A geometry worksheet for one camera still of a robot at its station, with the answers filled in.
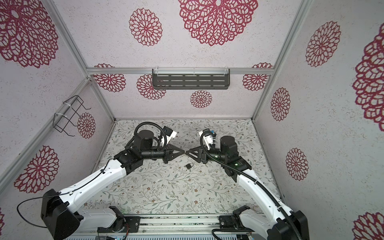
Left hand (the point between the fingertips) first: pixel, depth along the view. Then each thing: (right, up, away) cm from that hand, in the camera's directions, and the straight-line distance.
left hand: (182, 153), depth 70 cm
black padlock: (+2, -12, +25) cm, 27 cm away
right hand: (+3, +2, -2) cm, 4 cm away
